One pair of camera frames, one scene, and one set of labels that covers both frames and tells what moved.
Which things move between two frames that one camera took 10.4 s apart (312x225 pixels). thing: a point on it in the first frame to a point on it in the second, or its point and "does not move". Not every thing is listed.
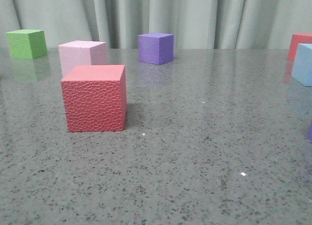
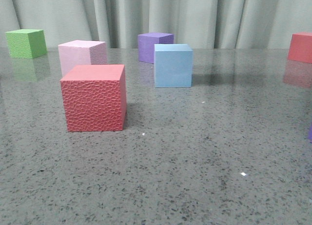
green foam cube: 26,44 does not move
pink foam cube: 81,52 does not move
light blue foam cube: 302,70 to 173,66
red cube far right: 296,39 does not move
